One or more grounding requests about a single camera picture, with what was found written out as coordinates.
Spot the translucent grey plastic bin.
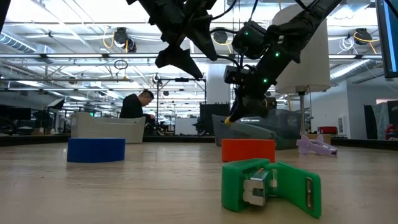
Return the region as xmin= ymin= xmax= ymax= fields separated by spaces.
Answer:
xmin=211 ymin=108 xmax=302 ymax=151

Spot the red tape roll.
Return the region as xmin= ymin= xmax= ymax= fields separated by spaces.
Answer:
xmin=221 ymin=138 xmax=277 ymax=164

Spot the black camera rig frame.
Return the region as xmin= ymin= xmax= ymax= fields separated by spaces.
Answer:
xmin=155 ymin=77 xmax=208 ymax=135

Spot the white board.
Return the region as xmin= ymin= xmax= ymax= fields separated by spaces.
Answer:
xmin=174 ymin=117 xmax=199 ymax=136

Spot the table lamp white shade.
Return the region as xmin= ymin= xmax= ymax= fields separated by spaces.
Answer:
xmin=272 ymin=2 xmax=332 ymax=147

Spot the purple staple remover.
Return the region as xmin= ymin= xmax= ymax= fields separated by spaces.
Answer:
xmin=295 ymin=134 xmax=338 ymax=157

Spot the red box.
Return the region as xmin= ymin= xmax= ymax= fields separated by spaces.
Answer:
xmin=317 ymin=126 xmax=338 ymax=135

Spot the black ceiling cable reel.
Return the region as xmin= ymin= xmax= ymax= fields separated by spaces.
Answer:
xmin=112 ymin=27 xmax=138 ymax=54
xmin=353 ymin=27 xmax=373 ymax=46
xmin=212 ymin=28 xmax=229 ymax=45

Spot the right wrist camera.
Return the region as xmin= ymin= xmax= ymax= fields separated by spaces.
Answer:
xmin=223 ymin=65 xmax=251 ymax=85

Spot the dark blue tape roll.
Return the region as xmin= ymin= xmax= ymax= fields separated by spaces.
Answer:
xmin=67 ymin=138 xmax=126 ymax=164

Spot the white column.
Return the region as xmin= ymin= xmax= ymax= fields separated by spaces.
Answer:
xmin=206 ymin=63 xmax=232 ymax=105

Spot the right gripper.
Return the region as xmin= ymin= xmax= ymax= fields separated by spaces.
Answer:
xmin=228 ymin=45 xmax=301 ymax=124

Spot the person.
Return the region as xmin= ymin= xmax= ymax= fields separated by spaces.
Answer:
xmin=119 ymin=89 xmax=155 ymax=119

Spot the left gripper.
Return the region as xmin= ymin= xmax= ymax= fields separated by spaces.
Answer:
xmin=126 ymin=0 xmax=219 ymax=80

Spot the light grey plastic bin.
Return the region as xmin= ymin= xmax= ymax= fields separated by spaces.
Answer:
xmin=70 ymin=111 xmax=147 ymax=144

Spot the green mini stapler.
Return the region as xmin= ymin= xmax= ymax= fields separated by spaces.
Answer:
xmin=221 ymin=157 xmax=323 ymax=220

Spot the black cabinet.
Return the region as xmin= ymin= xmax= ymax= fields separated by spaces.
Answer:
xmin=199 ymin=103 xmax=231 ymax=136

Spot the computer monitor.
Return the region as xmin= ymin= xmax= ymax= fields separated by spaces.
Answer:
xmin=374 ymin=0 xmax=398 ymax=79

